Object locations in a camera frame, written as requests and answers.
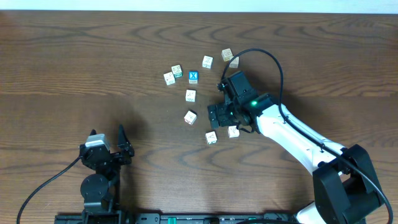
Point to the wooden block with umbrella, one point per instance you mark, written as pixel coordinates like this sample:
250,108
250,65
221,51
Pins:
207,61

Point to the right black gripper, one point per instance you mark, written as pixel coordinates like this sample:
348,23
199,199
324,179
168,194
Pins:
213,116

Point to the wooden block red edge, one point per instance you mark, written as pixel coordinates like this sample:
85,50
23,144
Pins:
234,63

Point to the tan wooden block far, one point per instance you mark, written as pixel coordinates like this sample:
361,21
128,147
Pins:
226,54

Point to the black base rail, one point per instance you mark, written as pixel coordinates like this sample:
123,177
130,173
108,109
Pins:
156,218

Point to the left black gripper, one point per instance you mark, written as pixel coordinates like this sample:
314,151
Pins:
125,150

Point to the wooden block left of group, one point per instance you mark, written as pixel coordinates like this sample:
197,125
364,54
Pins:
169,78

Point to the wooden block W centre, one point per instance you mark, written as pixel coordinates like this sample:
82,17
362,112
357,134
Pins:
190,95

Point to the blue X wooden block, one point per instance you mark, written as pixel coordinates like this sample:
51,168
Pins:
193,77

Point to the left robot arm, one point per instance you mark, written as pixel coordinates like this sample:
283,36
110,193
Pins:
101,190

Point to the wooden block with grapes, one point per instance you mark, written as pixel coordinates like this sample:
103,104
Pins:
233,132

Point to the wooden block letter J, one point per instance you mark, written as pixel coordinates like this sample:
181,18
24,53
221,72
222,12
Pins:
211,137

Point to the green edged wooden block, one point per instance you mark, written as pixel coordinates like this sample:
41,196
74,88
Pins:
177,71

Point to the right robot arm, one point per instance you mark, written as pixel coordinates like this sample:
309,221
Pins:
346,187

